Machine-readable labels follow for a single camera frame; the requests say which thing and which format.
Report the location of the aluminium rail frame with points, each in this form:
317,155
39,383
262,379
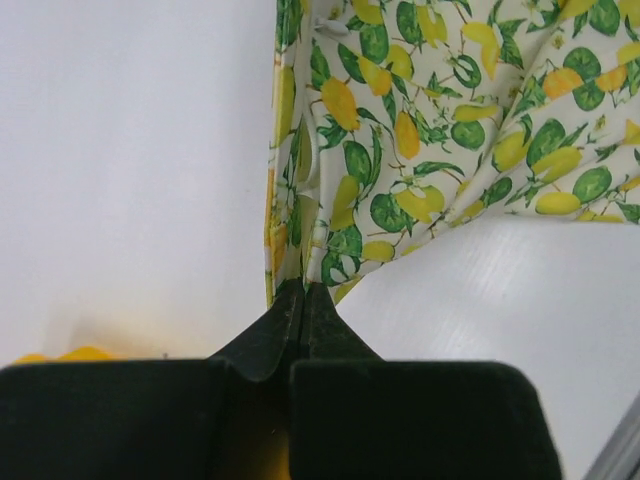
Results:
619,459

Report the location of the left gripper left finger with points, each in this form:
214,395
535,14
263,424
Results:
219,417

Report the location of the lemon print skirt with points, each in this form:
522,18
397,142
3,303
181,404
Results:
397,121

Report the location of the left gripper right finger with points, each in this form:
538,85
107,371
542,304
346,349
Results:
355,415

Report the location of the yellow plastic tray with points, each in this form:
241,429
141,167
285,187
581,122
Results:
78,355

